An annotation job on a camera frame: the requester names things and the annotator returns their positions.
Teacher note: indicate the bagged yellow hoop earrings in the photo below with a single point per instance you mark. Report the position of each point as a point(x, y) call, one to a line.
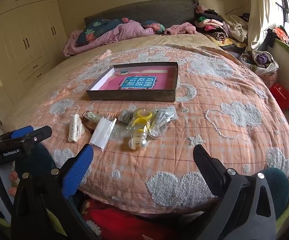
point(142, 119)

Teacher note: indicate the dark cardboard box tray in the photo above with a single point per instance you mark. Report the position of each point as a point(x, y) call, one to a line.
point(164, 95)

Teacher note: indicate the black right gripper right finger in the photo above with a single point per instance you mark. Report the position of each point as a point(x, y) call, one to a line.
point(212, 170)

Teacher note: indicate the silver jewelry plastic bag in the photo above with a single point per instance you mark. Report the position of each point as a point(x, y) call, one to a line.
point(163, 116)

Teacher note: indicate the purple blanket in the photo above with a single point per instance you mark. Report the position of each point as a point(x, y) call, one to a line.
point(125, 31)

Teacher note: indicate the cream wardrobe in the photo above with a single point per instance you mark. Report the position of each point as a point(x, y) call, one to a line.
point(32, 37)

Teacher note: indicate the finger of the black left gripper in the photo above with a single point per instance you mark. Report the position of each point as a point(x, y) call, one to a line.
point(36, 136)

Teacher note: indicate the clothes on window sill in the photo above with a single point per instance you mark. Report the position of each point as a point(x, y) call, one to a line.
point(278, 33)

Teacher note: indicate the cream curtain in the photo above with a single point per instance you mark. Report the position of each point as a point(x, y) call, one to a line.
point(261, 18)

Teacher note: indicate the dark floral pillow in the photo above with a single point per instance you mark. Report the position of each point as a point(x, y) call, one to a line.
point(96, 29)

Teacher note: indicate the clear box rhinestone hairpins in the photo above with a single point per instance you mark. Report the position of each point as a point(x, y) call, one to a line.
point(125, 116)

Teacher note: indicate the pearl ball hair clip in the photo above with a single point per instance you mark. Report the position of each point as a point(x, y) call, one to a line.
point(138, 140)

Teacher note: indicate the red plastic stool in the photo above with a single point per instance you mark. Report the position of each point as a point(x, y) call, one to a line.
point(281, 95)

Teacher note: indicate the dark grey headboard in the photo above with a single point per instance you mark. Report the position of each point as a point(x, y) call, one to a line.
point(165, 12)

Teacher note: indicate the clear bag white card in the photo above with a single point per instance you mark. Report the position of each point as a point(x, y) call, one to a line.
point(102, 133)

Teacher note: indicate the pink fuzzy garment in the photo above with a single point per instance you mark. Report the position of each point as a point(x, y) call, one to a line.
point(185, 28)

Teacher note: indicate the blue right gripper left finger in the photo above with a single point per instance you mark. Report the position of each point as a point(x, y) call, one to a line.
point(74, 170)

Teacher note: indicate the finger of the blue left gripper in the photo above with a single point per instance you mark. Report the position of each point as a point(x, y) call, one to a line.
point(21, 132)

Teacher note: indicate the white hair claw clip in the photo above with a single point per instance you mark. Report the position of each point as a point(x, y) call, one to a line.
point(76, 128)

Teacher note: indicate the floral laundry basket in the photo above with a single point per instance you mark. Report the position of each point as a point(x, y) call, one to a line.
point(262, 64)

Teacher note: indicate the tan bed sheet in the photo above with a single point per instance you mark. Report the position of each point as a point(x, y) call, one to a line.
point(21, 113)

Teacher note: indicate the pile of clothes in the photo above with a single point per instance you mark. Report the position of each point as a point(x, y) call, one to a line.
point(224, 30)

